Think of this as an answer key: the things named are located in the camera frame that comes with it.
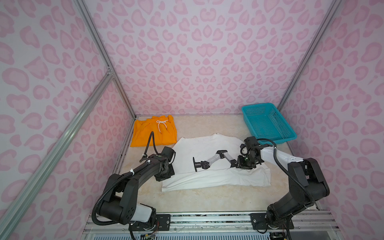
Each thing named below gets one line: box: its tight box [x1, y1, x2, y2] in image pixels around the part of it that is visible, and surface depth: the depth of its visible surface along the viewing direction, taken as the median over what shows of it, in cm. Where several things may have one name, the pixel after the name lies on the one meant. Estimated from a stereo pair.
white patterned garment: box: [161, 133, 272, 192], surface depth 91 cm
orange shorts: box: [130, 115, 177, 147], surface depth 109 cm
